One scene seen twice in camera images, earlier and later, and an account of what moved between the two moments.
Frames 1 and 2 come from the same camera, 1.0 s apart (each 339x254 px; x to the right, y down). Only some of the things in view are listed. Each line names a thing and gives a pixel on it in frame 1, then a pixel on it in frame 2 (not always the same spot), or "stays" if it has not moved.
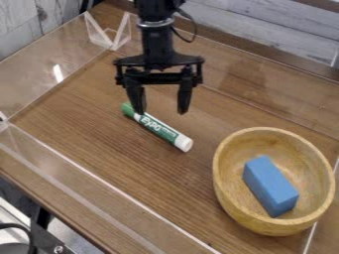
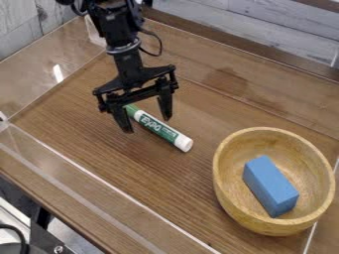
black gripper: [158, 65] -> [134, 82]
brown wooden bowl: [305, 166] stays
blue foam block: [270, 186] stays
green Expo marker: [157, 128] stays
